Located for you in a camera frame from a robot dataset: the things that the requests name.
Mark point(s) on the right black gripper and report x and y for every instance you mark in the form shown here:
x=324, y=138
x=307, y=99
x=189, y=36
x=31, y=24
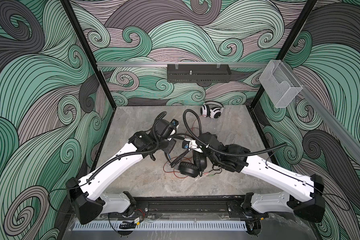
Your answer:
x=205, y=153

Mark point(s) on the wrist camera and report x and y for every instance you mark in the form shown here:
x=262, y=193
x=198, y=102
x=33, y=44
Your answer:
x=189, y=144
x=173, y=127

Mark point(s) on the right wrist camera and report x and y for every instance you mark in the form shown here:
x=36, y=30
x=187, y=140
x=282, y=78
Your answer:
x=189, y=144

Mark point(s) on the black blue headphones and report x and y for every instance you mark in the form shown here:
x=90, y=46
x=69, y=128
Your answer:
x=195, y=169

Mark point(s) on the white black headphones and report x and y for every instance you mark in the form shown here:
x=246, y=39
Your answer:
x=211, y=109

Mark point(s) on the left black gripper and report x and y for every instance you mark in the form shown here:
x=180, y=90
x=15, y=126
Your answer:
x=171, y=144

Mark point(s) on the aluminium rail back wall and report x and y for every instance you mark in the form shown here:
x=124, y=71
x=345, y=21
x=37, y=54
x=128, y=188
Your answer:
x=154, y=64

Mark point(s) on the aluminium rail right wall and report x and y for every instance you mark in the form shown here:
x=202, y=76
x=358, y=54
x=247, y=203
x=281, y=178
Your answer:
x=338, y=107

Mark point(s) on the white slotted cable duct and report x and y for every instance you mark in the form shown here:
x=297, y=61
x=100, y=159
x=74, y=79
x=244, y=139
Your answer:
x=165, y=225

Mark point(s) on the clear plastic wall bin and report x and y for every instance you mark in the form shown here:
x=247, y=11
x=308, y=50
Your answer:
x=280, y=83

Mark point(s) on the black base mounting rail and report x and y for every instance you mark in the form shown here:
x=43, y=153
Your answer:
x=186, y=205

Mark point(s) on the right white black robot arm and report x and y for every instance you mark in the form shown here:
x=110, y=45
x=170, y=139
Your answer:
x=300, y=194

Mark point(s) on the black frame post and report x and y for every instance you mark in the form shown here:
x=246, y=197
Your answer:
x=87, y=50
x=298, y=25

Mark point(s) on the black perforated wall tray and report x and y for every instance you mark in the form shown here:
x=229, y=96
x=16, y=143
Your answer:
x=198, y=73

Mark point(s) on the black frame post left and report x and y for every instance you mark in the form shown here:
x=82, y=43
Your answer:
x=87, y=50

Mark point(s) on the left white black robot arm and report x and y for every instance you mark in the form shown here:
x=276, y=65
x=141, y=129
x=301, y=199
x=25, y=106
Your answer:
x=86, y=194

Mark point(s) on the aluminium rail wall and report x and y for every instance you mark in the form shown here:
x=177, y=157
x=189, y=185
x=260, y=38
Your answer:
x=154, y=64
x=338, y=107

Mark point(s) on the black frame post right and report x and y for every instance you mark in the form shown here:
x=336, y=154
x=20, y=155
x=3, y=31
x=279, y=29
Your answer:
x=298, y=25

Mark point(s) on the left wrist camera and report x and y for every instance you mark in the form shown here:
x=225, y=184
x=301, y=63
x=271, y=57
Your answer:
x=173, y=127

